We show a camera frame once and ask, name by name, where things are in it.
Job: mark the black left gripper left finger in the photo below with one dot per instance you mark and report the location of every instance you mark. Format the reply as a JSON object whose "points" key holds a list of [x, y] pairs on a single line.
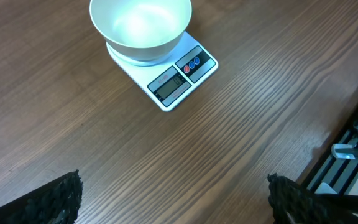
{"points": [[55, 202]]}

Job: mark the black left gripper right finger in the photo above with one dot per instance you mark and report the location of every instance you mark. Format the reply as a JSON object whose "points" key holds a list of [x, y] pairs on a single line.
{"points": [[292, 203]]}

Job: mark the white digital kitchen scale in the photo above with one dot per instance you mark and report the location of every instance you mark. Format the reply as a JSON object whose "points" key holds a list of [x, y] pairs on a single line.
{"points": [[170, 79]]}

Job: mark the white bowl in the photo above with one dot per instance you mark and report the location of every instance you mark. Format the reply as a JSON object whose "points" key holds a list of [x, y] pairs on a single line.
{"points": [[141, 29]]}

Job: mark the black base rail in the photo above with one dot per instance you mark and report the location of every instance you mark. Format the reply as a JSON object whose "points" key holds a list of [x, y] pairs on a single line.
{"points": [[336, 172]]}

